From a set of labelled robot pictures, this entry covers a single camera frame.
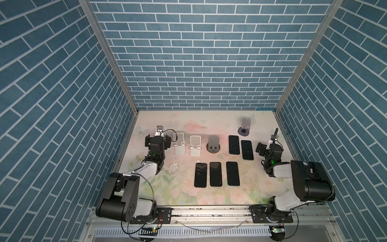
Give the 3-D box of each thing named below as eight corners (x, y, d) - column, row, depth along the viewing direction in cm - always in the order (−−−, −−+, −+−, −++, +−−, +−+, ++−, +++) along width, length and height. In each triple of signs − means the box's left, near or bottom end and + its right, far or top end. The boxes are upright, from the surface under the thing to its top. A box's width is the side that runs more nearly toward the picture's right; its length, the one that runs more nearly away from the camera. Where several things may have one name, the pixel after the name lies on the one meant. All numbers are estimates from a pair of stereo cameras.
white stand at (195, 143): (190, 156, 97) (189, 146, 88) (191, 145, 103) (190, 135, 94) (200, 156, 97) (200, 147, 88) (200, 145, 103) (200, 135, 94)
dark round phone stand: (207, 153, 98) (207, 146, 91) (206, 143, 103) (207, 135, 97) (218, 153, 98) (220, 146, 91) (218, 143, 103) (219, 135, 97)
